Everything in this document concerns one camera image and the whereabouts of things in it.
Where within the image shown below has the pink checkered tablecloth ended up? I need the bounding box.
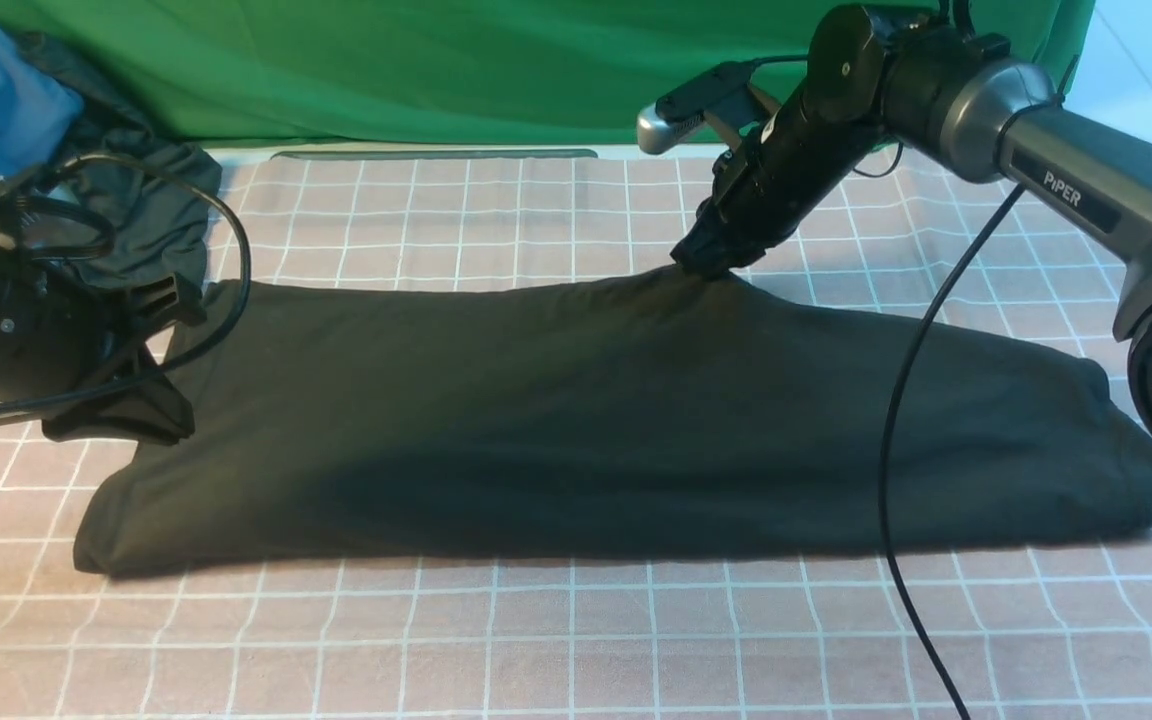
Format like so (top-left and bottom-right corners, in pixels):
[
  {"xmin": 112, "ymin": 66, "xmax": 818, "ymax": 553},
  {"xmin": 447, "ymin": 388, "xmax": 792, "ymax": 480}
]
[{"xmin": 0, "ymin": 149, "xmax": 1152, "ymax": 719}]

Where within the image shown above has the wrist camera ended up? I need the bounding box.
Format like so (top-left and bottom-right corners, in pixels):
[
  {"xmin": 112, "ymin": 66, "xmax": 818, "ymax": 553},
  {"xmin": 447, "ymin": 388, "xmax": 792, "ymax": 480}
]
[
  {"xmin": 0, "ymin": 158, "xmax": 116, "ymax": 263},
  {"xmin": 636, "ymin": 61, "xmax": 781, "ymax": 156}
]

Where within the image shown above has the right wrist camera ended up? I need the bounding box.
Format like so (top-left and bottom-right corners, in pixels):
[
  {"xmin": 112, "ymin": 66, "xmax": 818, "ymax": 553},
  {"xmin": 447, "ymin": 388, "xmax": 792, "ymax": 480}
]
[{"xmin": 636, "ymin": 61, "xmax": 781, "ymax": 156}]

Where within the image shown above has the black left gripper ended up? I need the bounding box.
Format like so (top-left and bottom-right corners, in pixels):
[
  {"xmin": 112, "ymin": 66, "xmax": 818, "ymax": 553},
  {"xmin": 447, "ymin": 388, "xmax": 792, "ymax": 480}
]
[{"xmin": 0, "ymin": 247, "xmax": 205, "ymax": 446}]

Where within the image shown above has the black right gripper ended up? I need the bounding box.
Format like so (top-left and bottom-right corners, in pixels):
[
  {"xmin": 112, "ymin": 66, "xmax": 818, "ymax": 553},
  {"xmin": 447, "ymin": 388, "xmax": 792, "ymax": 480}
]
[{"xmin": 670, "ymin": 94, "xmax": 886, "ymax": 281}]

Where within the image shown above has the dark gray long-sleeve shirt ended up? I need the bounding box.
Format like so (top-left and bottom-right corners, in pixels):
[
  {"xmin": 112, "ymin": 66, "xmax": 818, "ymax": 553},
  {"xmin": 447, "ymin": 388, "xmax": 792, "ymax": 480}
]
[{"xmin": 73, "ymin": 266, "xmax": 1152, "ymax": 577}]

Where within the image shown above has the dark green crumpled garment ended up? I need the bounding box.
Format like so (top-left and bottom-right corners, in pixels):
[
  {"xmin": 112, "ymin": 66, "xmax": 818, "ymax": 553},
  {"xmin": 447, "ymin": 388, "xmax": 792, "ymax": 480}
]
[{"xmin": 15, "ymin": 32, "xmax": 223, "ymax": 288}]

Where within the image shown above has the black camera cable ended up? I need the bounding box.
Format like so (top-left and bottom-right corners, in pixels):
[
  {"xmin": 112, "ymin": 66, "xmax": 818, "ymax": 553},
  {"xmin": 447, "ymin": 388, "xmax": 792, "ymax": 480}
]
[
  {"xmin": 0, "ymin": 152, "xmax": 253, "ymax": 426},
  {"xmin": 878, "ymin": 180, "xmax": 1029, "ymax": 720}
]

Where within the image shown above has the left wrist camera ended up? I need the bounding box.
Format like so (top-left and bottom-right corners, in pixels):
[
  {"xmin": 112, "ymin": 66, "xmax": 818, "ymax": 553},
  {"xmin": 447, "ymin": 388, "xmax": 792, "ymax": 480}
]
[{"xmin": 0, "ymin": 158, "xmax": 116, "ymax": 263}]

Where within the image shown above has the gray right robot arm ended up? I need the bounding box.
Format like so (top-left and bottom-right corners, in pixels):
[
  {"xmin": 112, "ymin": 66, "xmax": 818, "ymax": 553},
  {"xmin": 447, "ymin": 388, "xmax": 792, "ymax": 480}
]
[{"xmin": 637, "ymin": 1, "xmax": 1152, "ymax": 434}]

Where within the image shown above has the green backdrop cloth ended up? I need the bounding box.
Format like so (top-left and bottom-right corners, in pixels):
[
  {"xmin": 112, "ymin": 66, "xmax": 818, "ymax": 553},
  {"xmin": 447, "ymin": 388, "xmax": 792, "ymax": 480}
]
[{"xmin": 0, "ymin": 0, "xmax": 1096, "ymax": 154}]

